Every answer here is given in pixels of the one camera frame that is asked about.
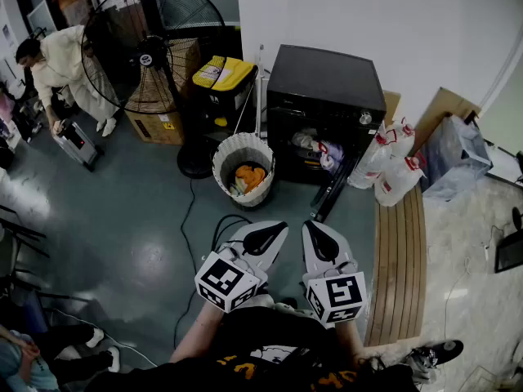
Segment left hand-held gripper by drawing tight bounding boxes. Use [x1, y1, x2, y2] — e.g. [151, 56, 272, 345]
[194, 220, 289, 314]

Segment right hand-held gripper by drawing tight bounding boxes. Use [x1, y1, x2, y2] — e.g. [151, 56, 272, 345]
[302, 220, 368, 325]

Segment pixelated brown object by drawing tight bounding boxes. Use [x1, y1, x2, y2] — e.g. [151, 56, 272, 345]
[235, 164, 268, 194]

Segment white laundry basket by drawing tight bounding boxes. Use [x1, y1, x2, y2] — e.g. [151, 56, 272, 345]
[212, 131, 276, 210]

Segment black washing machine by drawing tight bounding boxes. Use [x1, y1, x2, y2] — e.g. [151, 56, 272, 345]
[266, 43, 387, 223]

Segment person's right forearm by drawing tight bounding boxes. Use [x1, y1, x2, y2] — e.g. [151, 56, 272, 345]
[334, 320, 368, 359]

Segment person's left forearm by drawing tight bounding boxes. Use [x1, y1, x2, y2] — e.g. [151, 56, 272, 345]
[169, 300, 226, 363]

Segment person's light patterned trousers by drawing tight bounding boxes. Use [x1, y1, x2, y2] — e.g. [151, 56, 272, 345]
[253, 293, 320, 317]

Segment person's black printed shirt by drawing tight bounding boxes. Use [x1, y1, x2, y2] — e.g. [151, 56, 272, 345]
[85, 306, 418, 392]

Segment white folding rack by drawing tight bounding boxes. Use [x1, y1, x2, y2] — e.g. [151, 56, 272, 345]
[232, 43, 271, 139]

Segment brown cardboard box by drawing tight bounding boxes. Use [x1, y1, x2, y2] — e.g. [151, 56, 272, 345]
[124, 37, 202, 146]

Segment plastic-wrapped bundle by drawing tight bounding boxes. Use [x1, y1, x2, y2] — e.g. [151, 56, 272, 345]
[420, 114, 494, 198]

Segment black white sneaker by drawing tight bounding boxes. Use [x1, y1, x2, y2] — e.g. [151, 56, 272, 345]
[404, 339, 465, 384]

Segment yellow-lidded black bin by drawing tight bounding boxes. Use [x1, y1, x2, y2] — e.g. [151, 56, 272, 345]
[191, 55, 259, 135]

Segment flat cardboard sheet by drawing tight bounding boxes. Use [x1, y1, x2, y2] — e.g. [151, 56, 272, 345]
[412, 87, 481, 154]

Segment black framed panel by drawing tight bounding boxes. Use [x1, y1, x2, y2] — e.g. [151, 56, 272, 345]
[494, 229, 523, 275]

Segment silver portable heater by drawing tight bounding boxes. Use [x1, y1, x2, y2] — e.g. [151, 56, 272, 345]
[51, 118, 105, 173]

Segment black pedestal fan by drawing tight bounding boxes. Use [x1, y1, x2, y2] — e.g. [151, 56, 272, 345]
[80, 0, 228, 180]

